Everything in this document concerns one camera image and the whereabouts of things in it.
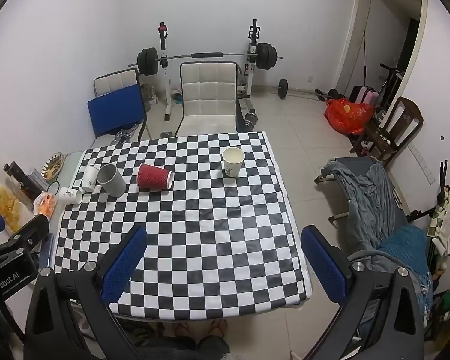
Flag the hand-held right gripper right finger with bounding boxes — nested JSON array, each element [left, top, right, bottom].
[[290, 225, 425, 360]]

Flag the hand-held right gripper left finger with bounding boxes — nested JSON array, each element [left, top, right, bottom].
[[23, 224, 149, 360]]

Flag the red ribbed paper cup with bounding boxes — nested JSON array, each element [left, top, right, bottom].
[[137, 162, 174, 191]]

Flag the white printed paper cup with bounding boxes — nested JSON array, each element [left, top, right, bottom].
[[57, 186, 84, 206], [80, 165, 100, 193]]

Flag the grey cup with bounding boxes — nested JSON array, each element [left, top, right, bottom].
[[97, 163, 127, 198]]

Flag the white paper cup cream inside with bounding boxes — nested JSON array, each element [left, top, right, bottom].
[[222, 147, 245, 178]]

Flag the yellow snack bag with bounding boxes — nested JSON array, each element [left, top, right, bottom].
[[0, 184, 23, 234]]

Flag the orange snack packet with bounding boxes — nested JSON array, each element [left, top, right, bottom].
[[33, 191, 58, 217]]

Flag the black bottle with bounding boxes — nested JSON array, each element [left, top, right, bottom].
[[3, 161, 43, 202]]

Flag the plate of snacks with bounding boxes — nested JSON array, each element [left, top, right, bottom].
[[41, 152, 66, 181]]

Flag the grey cloth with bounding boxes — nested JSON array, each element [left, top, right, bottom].
[[322, 159, 399, 260]]

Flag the teal blanket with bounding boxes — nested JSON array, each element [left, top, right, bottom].
[[376, 226, 434, 298]]

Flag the black white checkered tablecloth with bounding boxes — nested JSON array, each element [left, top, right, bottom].
[[49, 131, 313, 318]]

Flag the folding cot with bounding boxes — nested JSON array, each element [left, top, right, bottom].
[[314, 156, 411, 230]]

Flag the person's legs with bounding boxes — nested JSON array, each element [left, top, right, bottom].
[[149, 320, 230, 360]]

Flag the chrome chair base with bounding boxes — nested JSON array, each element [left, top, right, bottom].
[[110, 127, 142, 146]]

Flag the blue board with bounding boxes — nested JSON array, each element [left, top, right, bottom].
[[88, 84, 147, 138]]

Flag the red plastic bag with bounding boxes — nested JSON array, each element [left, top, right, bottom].
[[324, 98, 375, 136]]

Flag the dark wooden chair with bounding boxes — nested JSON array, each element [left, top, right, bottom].
[[348, 96, 424, 168]]

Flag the chrome dumbbell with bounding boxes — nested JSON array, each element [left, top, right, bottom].
[[242, 109, 260, 133]]

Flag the pink suitcase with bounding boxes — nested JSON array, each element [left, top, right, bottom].
[[350, 85, 380, 106]]

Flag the white padded chair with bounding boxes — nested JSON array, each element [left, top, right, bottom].
[[174, 61, 245, 137], [93, 68, 153, 140]]

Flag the short barbell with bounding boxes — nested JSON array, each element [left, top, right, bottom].
[[276, 78, 339, 103]]

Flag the black kick scooter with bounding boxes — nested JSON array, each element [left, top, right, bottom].
[[376, 63, 406, 112]]

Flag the white weight bench rack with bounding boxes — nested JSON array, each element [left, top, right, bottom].
[[157, 19, 264, 121]]

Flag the long barbell with black plates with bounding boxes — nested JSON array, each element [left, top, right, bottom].
[[137, 43, 284, 76]]

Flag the white wall socket strip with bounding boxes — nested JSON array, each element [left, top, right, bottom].
[[407, 143, 436, 185]]

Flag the black hanging strap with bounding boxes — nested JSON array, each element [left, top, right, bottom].
[[361, 26, 369, 80]]

